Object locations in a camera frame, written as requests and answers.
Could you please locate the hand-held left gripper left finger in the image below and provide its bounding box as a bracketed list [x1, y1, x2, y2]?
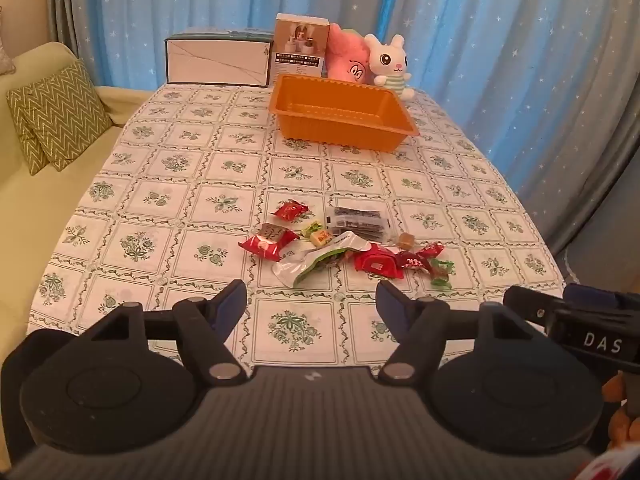
[75, 280, 248, 387]

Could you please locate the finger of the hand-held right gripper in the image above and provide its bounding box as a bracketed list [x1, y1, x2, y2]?
[503, 285, 568, 333]
[564, 283, 640, 313]

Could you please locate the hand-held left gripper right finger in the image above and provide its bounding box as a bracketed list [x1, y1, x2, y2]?
[375, 280, 548, 387]

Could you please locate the red square snack packet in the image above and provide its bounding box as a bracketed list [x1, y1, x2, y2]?
[352, 245, 403, 278]

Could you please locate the green twisted candy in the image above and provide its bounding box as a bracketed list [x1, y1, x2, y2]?
[427, 258, 457, 288]

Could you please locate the red and brown snack packet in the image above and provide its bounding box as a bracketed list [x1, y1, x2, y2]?
[238, 222, 299, 262]

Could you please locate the silver and green snack packet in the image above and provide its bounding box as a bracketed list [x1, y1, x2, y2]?
[271, 232, 373, 288]

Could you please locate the clear packet of dark snacks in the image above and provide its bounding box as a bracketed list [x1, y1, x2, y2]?
[325, 205, 388, 241]

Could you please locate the bright red candy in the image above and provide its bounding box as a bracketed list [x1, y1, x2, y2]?
[272, 200, 310, 222]

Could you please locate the orange plastic tray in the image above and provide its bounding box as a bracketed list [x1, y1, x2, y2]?
[268, 74, 420, 153]

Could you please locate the person's right hand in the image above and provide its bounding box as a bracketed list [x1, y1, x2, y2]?
[601, 374, 640, 450]

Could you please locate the red and white clothing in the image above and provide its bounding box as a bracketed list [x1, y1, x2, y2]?
[570, 447, 640, 480]

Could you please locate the floral checked tablecloth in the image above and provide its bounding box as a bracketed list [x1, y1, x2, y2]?
[27, 82, 568, 366]

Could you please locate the pale yellow sofa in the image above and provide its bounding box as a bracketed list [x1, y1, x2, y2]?
[0, 42, 151, 361]

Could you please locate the white rabbit plush toy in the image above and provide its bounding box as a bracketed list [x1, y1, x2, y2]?
[363, 33, 417, 101]

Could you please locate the white and green cardboard box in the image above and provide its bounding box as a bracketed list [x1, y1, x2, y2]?
[165, 27, 275, 86]

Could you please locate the pink plush toy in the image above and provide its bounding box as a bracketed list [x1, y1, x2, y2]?
[325, 22, 373, 83]

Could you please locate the blue star curtain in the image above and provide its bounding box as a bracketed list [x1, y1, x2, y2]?
[47, 0, 640, 281]

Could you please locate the green zigzag cushion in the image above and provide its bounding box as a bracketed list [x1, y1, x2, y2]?
[7, 57, 112, 171]
[7, 95, 51, 177]

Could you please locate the small beige product box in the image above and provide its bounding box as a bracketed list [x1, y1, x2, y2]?
[272, 13, 331, 81]

